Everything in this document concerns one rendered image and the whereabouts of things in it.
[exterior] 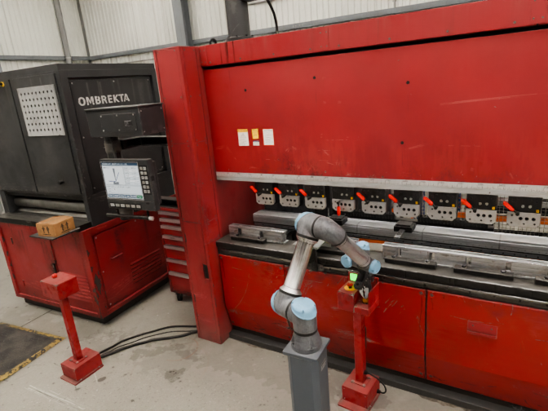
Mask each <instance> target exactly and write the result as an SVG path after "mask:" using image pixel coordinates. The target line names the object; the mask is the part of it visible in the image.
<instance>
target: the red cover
mask: <svg viewBox="0 0 548 411"><path fill-rule="evenodd" d="M537 25H538V26H542V25H548V0H484V1H479V2H469V3H464V4H459V5H454V6H448V7H439V8H434V9H428V10H423V11H414V12H408V13H403V14H398V15H389V16H383V17H378V18H373V19H367V20H357V21H352V22H347V23H342V24H332V25H327V26H324V27H323V26H322V27H316V28H311V29H302V30H297V31H291V32H286V33H277V34H271V35H266V36H261V37H256V38H246V39H241V40H236V41H230V42H221V43H215V44H210V45H204V46H199V47H198V49H199V56H200V62H201V67H214V66H221V65H228V64H240V63H247V62H254V61H260V60H273V59H280V58H286V57H293V56H300V55H312V54H319V53H325V52H332V51H345V50H351V49H358V48H365V47H372V46H384V45H391V44H397V43H404V42H416V41H423V40H430V39H437V38H449V37H456V36H462V35H470V34H477V33H489V32H496V31H502V30H509V29H521V28H528V27H535V26H537Z"/></svg>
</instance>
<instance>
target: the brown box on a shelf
mask: <svg viewBox="0 0 548 411"><path fill-rule="evenodd" d="M36 228H37V230H38V233H35V234H33V235H31V236H29V237H34V238H40V239H45V240H51V241H53V240H55V239H58V238H60V237H62V236H66V235H68V234H70V233H72V232H75V231H78V230H80V228H79V227H75V224H74V221H73V217H71V216H66V215H63V216H54V217H51V218H49V219H46V220H43V221H41V222H39V223H36Z"/></svg>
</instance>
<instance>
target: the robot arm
mask: <svg viewBox="0 0 548 411"><path fill-rule="evenodd" d="M294 226H295V229H296V231H297V234H296V237H297V238H298V241H297V244H296V246H295V249H294V254H293V257H292V259H291V262H290V266H289V270H288V272H287V276H286V278H285V283H284V284H283V285H282V286H281V287H280V288H279V289H278V290H277V291H276V292H275V293H274V294H273V295H272V299H271V306H272V309H273V311H274V312H276V313H277V314H278V315H280V316H283V317H284V318H285V319H287V320H289V321H290V322H292V323H293V327H294V332H293V336H292V339H291V347H292V349H293V350H294V351H295V352H297V353H299V354H303V355H310V354H313V353H316V352H318V351H319V350H320V349H321V347H322V340H321V337H320V335H319V332H318V330H317V318H316V313H317V311H316V305H315V303H314V302H313V301H312V300H311V299H309V298H304V297H301V296H302V294H301V292H300V288H301V285H302V283H303V278H304V275H305V272H306V270H307V265H308V262H309V259H310V257H311V253H312V249H313V246H314V244H316V243H317V242H318V240H319V239H320V240H322V241H326V242H329V243H330V244H331V245H332V246H337V247H338V248H339V249H340V250H341V251H342V252H343V253H345V254H344V255H343V256H342V257H341V263H342V265H343V266H344V267H346V268H349V267H351V266H353V267H357V268H358V270H359V272H358V275H357V278H356V281H355V284H354V288H355V289H358V290H359V292H360V294H361V295H362V297H363V298H364V299H367V298H368V293H369V292H370V291H371V289H372V285H371V281H372V282H373V281H374V274H376V273H378V272H379V270H380V268H381V263H380V262H379V261H378V260H376V259H372V258H371V257H370V251H369V250H370V248H369V243H368V242H367V241H358V242H357V243H355V242H354V241H353V240H352V239H351V238H350V237H349V236H347V233H346V231H345V230H344V229H343V228H341V227H340V226H339V225H338V224H337V223H335V222H334V221H333V220H332V219H330V218H328V217H325V216H322V215H319V214H315V213H312V212H303V213H301V214H300V215H299V216H298V217H297V218H296V220H295V224H294ZM371 273H373V274H371Z"/></svg>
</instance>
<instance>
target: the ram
mask: <svg viewBox="0 0 548 411"><path fill-rule="evenodd" d="M203 74H204V81H205V92H206V99H207V106H208V113H209V119H210V131H211V138H212V144H213V150H214V163H215V169H216V172H232V173H251V174H271V175H308V176H327V177H347V178H366V179H403V180H421V181H441V182H460V183H497V184H517V185H536V186H548V29H539V30H533V31H525V32H518V33H505V34H498V35H492V36H485V37H477V38H465V39H458V40H451V41H444V42H431V43H424V44H417V45H410V46H398V47H390V48H383V49H377V50H370V51H357V52H350V53H342V54H336V55H323V56H316V57H309V58H302V59H295V60H282V61H275V62H268V63H261V64H248V65H242V66H235V67H227V68H215V69H208V70H203ZM245 129H247V130H248V139H249V146H239V139H238V131H237V130H245ZM252 129H258V133H259V138H258V139H253V135H252ZM263 129H273V136H274V145H264V144H263ZM257 140H258V141H259V145H254V144H253V141H257ZM217 179H221V180H236V181H250V182H265V183H294V184H309V185H324V186H339V187H354V188H383V189H398V190H413V191H428V192H456V193H471V194H486V195H501V196H516V197H544V198H548V192H527V191H511V190H494V189H478V188H445V187H428V186H412V185H395V184H378V183H346V182H330V181H313V180H296V179H264V178H247V177H231V176H217Z"/></svg>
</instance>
